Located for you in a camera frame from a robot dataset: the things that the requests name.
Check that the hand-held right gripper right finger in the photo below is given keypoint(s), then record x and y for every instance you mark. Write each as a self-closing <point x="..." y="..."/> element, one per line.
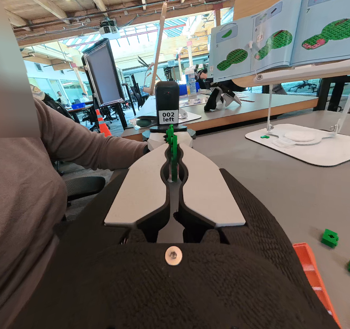
<point x="210" y="195"/>

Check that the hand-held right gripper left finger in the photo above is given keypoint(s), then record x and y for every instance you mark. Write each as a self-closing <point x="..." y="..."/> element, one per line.
<point x="139" y="195"/>

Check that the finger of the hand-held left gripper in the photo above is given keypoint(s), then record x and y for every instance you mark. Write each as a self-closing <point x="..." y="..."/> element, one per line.
<point x="155" y="141"/>
<point x="185" y="139"/>

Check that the green lego plate assembly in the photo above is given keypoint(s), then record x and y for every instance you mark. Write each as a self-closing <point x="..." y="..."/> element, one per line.
<point x="172" y="148"/>

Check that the person's left forearm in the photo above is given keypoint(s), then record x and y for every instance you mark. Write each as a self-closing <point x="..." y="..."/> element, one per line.
<point x="90" y="143"/>

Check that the lego instruction booklet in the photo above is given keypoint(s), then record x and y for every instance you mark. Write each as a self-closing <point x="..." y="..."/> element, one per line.
<point x="273" y="49"/>

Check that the dark green round object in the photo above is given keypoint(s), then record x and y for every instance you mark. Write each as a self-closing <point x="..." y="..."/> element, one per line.
<point x="143" y="123"/>

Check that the white wipes canister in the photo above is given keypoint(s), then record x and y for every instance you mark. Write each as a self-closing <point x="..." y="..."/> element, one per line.
<point x="190" y="85"/>

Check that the black office chair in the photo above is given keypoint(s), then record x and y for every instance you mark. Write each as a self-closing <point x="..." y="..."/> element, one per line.
<point x="138" y="96"/>

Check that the spare hand-held gripper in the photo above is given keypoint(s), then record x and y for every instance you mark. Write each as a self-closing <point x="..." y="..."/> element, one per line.
<point x="216" y="96"/>

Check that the orange traffic cone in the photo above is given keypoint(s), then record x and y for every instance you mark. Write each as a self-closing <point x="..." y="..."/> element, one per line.
<point x="103" y="126"/>

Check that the grey office chair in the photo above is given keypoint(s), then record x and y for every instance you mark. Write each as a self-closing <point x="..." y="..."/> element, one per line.
<point x="84" y="186"/>

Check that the grey table with wooden edge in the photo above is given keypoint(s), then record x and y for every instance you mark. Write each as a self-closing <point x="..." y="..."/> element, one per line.
<point x="246" y="107"/>

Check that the black framed monitor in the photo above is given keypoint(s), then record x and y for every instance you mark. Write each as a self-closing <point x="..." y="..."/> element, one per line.
<point x="104" y="71"/>

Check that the blue storage bin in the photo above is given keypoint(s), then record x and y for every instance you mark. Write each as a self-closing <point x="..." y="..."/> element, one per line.
<point x="78" y="106"/>

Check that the ceiling mounted projector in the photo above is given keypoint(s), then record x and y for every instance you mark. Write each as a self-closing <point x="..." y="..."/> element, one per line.
<point x="109" y="30"/>

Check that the person's torso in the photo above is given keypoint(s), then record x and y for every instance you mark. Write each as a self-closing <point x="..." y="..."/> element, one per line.
<point x="27" y="211"/>

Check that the orange brick separator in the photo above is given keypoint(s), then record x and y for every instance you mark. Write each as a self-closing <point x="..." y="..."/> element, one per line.
<point x="314" y="274"/>

